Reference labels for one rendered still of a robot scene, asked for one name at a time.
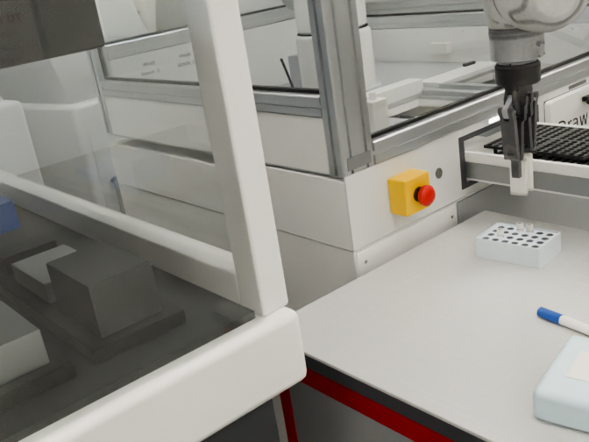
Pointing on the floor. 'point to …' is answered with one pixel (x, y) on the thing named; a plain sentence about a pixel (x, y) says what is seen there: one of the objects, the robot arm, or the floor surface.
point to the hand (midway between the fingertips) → (521, 174)
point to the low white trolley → (439, 345)
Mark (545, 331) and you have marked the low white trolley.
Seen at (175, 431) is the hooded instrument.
